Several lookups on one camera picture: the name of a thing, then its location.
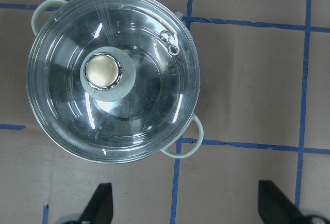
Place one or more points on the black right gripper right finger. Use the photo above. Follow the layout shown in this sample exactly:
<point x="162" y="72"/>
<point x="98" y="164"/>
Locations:
<point x="274" y="207"/>

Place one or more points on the pale green steel pot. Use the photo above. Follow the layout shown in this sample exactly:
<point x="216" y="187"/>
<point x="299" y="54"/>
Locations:
<point x="196" y="133"/>

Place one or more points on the glass pot lid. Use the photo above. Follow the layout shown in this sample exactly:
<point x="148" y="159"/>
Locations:
<point x="113" y="75"/>

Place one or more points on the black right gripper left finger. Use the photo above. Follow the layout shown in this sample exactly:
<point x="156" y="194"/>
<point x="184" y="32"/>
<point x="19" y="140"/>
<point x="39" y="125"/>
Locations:
<point x="100" y="207"/>

